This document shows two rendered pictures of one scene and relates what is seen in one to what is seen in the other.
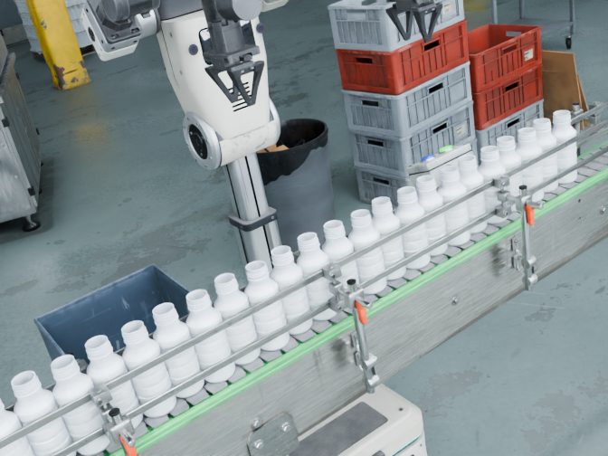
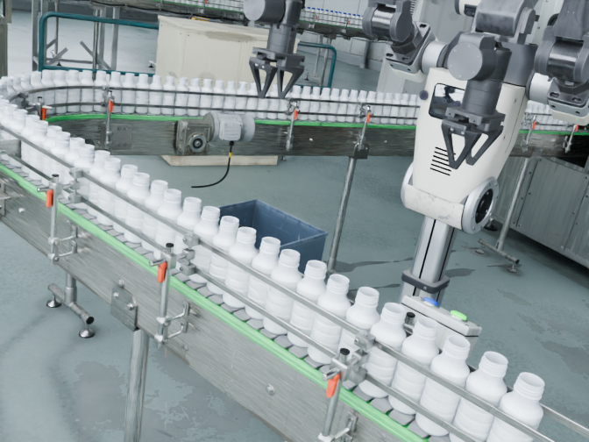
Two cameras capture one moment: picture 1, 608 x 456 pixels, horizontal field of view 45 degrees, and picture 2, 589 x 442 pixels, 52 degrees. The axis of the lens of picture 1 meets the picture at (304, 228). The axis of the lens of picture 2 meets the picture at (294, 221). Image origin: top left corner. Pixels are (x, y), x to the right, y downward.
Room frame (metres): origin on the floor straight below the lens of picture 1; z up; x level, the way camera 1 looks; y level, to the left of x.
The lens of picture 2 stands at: (0.92, -1.19, 1.64)
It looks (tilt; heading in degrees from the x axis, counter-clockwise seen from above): 21 degrees down; 68
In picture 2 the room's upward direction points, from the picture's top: 10 degrees clockwise
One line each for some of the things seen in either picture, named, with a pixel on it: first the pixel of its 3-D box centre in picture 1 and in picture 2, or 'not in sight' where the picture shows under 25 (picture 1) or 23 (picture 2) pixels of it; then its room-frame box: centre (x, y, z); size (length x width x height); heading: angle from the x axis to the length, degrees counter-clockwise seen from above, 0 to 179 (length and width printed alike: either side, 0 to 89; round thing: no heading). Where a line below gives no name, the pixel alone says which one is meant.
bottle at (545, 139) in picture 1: (543, 155); (480, 402); (1.53, -0.56, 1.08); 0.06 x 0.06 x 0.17
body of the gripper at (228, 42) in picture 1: (227, 39); (280, 42); (1.32, 0.06, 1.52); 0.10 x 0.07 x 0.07; 30
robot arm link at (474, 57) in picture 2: not in sight; (486, 42); (1.53, -0.34, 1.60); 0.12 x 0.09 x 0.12; 31
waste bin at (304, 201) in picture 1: (293, 194); not in sight; (3.38, 0.02, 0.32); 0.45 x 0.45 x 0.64
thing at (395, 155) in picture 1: (413, 133); not in sight; (3.87, -0.70, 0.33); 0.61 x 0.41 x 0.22; 127
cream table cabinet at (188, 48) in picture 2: not in sight; (221, 94); (2.18, 4.33, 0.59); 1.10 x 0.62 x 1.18; 12
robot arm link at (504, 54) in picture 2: not in sight; (488, 63); (1.55, -0.32, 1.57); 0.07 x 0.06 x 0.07; 31
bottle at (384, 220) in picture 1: (386, 238); (265, 277); (1.29, -0.16, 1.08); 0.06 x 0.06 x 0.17
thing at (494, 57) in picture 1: (483, 56); not in sight; (4.31, -1.26, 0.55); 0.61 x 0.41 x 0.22; 123
